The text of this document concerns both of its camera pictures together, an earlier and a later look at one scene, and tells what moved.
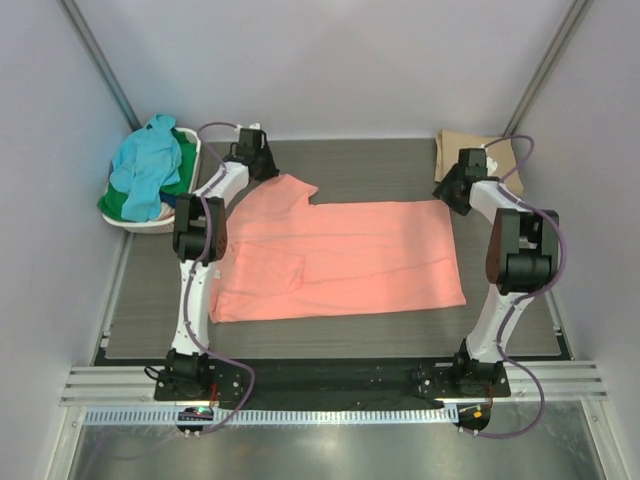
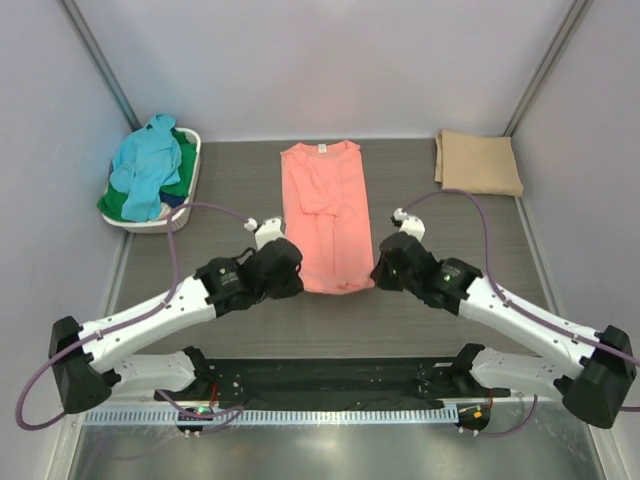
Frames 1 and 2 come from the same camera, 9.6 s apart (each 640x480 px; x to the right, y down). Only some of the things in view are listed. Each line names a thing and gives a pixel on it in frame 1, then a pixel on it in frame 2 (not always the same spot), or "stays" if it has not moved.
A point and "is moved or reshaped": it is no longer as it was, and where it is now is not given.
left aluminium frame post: (88, 41) stays
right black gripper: (443, 190) -> (382, 278)
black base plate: (330, 383) stays
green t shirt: (110, 200) stays
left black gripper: (273, 169) -> (293, 286)
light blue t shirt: (146, 161) stays
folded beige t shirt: (504, 151) stays
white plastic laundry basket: (165, 225) stays
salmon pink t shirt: (288, 259) is moved or reshaped
